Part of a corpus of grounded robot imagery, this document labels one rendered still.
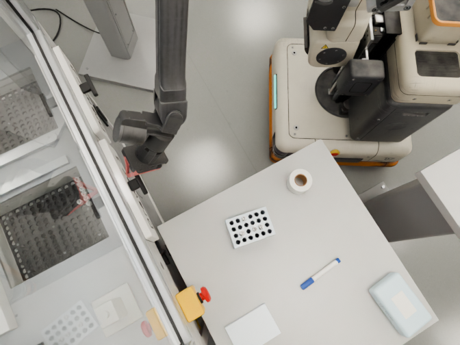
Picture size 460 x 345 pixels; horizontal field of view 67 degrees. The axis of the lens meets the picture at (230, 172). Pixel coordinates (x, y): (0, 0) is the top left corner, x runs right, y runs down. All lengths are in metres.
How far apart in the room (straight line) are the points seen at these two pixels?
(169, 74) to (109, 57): 1.47
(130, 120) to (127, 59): 1.39
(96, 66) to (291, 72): 1.08
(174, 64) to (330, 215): 0.65
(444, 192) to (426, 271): 0.88
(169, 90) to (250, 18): 1.63
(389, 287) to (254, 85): 1.36
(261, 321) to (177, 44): 0.74
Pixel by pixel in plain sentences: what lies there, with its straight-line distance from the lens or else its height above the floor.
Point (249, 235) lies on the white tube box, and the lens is 1.00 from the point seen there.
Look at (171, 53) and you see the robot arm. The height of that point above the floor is 1.21.
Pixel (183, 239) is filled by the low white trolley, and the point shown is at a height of 0.76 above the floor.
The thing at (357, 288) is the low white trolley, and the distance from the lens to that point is 1.11.
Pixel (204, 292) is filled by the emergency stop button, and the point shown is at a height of 0.89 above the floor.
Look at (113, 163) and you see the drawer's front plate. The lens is 0.94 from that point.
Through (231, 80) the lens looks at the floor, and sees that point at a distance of 2.07.
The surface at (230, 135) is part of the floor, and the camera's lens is 1.92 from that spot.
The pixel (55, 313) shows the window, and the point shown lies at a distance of 0.35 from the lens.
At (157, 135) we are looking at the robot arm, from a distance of 0.79.
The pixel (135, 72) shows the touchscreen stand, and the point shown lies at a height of 0.04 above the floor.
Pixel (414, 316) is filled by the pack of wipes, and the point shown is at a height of 0.80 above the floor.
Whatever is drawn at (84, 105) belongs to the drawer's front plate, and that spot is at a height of 0.93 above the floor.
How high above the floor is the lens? 1.80
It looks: 75 degrees down
